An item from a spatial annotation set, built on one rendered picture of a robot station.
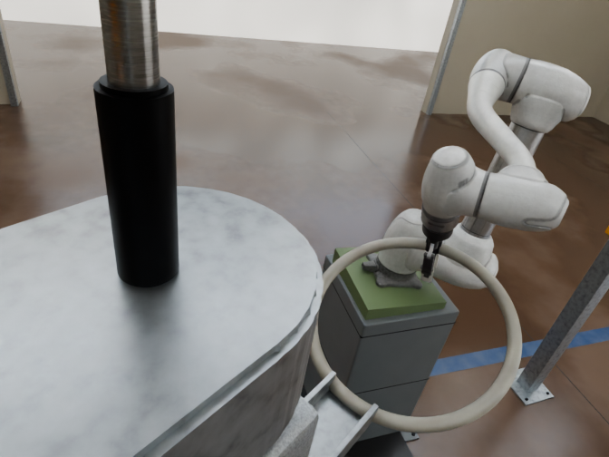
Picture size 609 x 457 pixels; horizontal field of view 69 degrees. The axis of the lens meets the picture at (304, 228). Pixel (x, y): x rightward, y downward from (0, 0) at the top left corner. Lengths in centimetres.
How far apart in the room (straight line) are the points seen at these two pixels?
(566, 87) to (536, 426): 176
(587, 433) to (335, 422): 200
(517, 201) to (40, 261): 85
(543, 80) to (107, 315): 133
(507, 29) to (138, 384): 662
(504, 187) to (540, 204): 7
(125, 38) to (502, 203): 85
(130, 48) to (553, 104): 132
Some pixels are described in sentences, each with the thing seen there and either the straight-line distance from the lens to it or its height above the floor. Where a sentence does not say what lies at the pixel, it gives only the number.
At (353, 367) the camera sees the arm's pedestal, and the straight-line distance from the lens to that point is 175.
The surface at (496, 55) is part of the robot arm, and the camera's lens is 149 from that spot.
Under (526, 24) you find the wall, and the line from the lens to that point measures 692.
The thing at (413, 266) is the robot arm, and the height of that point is 96.
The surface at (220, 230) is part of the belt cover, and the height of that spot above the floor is 169.
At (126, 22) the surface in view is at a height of 185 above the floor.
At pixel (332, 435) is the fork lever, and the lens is 98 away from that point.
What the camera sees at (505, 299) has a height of 125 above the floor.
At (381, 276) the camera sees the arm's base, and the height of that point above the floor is 87.
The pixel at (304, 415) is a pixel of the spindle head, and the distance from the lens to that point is 43.
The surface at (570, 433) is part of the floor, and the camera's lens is 278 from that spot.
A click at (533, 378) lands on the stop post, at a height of 11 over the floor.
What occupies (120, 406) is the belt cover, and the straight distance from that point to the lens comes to 26.
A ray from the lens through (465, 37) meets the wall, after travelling 639.
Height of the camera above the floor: 190
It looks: 34 degrees down
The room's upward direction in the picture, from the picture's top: 10 degrees clockwise
